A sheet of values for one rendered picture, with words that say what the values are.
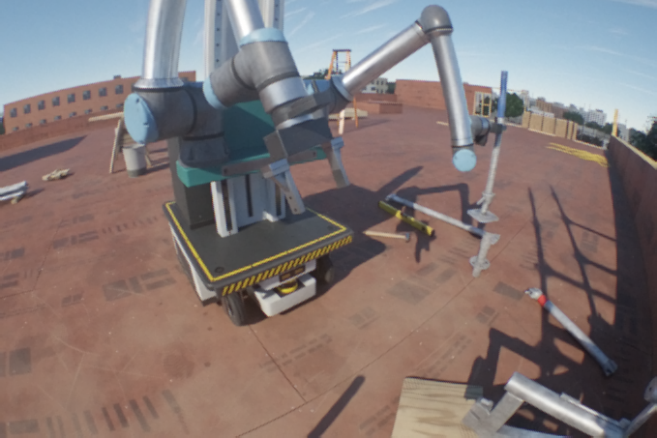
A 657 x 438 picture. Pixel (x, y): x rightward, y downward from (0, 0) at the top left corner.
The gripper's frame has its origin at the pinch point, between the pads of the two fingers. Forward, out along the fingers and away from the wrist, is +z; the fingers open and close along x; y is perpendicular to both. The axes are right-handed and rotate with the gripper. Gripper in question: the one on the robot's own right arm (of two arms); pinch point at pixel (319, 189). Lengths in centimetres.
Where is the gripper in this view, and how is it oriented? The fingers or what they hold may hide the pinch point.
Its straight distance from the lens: 56.2
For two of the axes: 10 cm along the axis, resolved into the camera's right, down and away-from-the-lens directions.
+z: 3.6, 9.2, 1.6
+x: -6.4, 3.7, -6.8
